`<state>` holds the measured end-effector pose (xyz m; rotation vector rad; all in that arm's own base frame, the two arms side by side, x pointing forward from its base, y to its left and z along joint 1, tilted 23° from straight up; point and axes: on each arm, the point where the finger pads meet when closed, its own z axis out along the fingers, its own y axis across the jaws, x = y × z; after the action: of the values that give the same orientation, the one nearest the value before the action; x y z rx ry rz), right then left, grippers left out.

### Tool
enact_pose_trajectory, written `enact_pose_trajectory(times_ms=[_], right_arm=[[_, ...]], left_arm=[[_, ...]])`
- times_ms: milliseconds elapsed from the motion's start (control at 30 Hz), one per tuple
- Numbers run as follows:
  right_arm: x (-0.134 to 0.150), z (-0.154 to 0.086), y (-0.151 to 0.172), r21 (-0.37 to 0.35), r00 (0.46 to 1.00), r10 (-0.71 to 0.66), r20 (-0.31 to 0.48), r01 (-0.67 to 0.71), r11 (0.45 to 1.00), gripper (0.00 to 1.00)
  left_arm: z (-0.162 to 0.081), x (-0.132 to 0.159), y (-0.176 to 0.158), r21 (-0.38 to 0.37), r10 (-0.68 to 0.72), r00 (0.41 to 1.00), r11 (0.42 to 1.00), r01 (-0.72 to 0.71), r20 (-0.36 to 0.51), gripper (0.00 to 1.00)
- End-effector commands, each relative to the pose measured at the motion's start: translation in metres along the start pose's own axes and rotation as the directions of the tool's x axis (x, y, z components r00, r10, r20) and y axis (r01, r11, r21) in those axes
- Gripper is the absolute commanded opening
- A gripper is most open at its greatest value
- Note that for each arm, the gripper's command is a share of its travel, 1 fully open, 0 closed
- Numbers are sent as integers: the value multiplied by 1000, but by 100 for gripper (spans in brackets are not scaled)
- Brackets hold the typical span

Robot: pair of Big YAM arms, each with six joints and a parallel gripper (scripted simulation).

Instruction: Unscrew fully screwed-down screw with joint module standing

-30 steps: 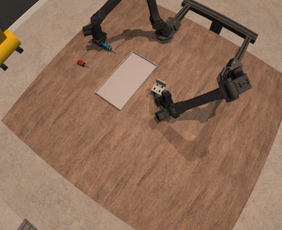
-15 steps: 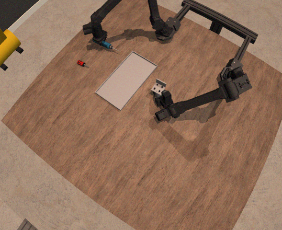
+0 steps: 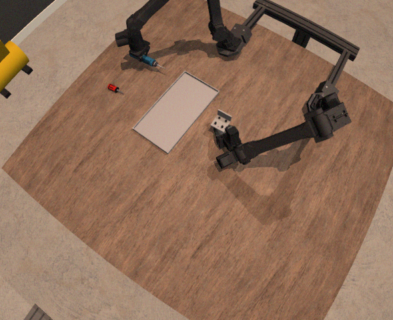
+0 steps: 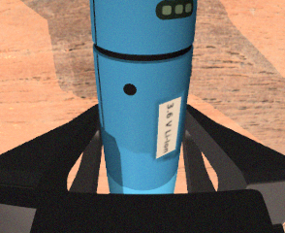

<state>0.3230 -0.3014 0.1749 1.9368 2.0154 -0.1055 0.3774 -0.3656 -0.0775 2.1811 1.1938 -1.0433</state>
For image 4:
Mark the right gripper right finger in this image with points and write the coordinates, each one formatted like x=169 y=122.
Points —
x=238 y=161

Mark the blue screwdriver barrel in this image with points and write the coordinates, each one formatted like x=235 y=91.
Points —
x=143 y=52

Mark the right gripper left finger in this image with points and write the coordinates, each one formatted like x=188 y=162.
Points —
x=46 y=161

